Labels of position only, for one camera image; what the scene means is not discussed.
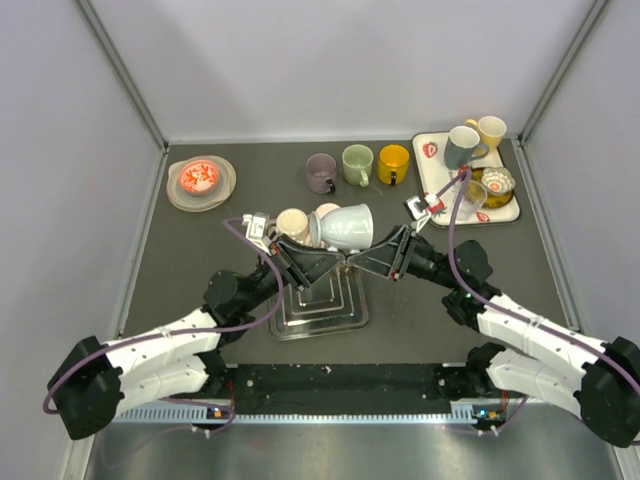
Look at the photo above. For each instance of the yellow ceramic mug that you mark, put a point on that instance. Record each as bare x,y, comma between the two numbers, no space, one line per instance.
393,164

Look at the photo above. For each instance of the light green ceramic mug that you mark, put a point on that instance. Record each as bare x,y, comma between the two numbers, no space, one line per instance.
357,163

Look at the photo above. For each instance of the dark grey tall mug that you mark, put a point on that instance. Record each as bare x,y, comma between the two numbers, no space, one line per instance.
463,146

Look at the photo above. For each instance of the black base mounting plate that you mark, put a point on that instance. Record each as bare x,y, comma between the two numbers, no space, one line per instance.
343,389

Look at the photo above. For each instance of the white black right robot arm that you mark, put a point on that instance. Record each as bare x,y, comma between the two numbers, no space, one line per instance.
594,380

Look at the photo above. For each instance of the red patterned bowl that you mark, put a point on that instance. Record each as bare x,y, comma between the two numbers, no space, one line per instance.
199,177

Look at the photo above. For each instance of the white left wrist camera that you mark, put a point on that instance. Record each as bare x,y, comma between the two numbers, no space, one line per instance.
256,229

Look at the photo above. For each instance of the clear glass cup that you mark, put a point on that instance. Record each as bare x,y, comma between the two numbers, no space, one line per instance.
472,201

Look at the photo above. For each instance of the yellow ceramic bowl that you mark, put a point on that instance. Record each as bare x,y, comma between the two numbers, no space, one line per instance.
492,202

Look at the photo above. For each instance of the purple ceramic mug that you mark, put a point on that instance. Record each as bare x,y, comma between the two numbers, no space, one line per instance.
321,173

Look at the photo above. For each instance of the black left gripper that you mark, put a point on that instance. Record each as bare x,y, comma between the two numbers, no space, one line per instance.
302,265

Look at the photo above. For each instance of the silver metal tray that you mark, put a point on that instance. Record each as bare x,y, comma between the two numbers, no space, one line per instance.
334,304

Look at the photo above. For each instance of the pale yellow mug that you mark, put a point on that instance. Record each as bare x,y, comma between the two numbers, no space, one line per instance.
491,130

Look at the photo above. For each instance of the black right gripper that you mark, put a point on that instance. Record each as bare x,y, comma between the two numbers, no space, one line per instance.
391,258

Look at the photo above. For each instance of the light grey ceramic mug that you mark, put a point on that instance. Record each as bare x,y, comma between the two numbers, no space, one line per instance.
346,228

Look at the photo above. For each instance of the blue patterned small bowl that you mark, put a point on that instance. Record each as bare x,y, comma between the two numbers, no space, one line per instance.
498,181

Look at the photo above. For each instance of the cream ceramic mug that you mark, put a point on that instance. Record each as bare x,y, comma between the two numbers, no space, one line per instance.
294,223

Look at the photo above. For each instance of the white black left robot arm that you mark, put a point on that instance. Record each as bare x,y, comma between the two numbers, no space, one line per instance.
98,381

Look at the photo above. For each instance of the grey ceramic plate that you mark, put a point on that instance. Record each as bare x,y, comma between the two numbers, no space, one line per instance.
197,204

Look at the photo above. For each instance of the pink ceramic mug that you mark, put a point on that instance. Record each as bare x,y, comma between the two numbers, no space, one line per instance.
323,209

